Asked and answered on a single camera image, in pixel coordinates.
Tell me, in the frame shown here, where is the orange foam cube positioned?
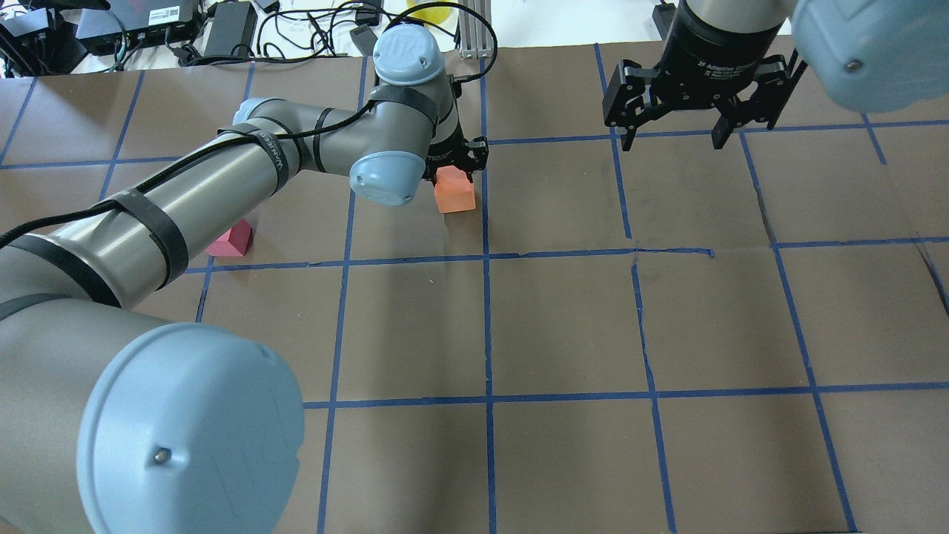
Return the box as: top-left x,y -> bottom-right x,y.
434,166 -> 477,215

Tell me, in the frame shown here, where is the aluminium frame post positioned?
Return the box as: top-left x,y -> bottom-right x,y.
455,1 -> 496,59

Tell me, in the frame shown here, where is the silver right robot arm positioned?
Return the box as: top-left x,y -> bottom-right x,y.
602,1 -> 948,150

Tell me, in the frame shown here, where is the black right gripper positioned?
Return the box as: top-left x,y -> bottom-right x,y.
602,4 -> 807,152

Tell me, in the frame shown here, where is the black power adapter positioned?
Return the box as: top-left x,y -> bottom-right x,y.
202,1 -> 257,59

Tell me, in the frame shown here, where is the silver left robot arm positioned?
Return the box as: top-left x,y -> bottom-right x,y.
2,22 -> 464,533

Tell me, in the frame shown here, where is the red foam cube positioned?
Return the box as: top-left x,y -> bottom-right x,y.
205,219 -> 254,257

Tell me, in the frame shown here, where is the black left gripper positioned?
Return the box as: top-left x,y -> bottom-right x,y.
423,124 -> 489,187

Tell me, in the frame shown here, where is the yellow tape roll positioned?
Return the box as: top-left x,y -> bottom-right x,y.
406,0 -> 453,25

